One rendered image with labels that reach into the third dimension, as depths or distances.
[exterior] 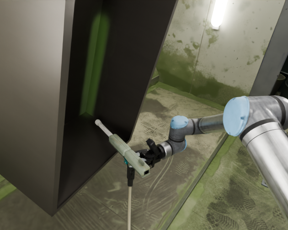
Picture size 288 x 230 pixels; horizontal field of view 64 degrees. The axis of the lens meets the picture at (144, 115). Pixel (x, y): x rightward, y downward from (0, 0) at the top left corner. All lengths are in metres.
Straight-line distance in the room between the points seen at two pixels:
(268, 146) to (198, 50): 2.16
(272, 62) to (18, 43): 2.28
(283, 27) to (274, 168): 1.97
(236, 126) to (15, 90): 0.63
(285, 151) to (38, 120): 0.66
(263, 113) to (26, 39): 0.63
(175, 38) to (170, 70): 0.39
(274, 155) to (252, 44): 1.99
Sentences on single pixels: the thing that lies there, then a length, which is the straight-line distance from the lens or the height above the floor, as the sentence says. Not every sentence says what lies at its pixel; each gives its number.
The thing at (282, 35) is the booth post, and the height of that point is 0.94.
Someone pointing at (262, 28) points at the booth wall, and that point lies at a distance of 2.54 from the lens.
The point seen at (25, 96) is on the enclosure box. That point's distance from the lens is 0.72.
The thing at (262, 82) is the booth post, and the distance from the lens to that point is 2.64.
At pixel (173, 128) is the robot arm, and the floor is 0.64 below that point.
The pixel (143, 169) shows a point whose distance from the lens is 1.06.
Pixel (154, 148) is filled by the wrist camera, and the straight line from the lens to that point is 1.18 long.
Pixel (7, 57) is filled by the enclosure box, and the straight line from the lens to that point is 0.71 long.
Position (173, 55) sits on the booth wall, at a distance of 2.89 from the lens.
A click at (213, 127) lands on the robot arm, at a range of 1.15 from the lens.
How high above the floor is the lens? 1.35
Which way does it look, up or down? 33 degrees down
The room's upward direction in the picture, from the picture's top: 6 degrees clockwise
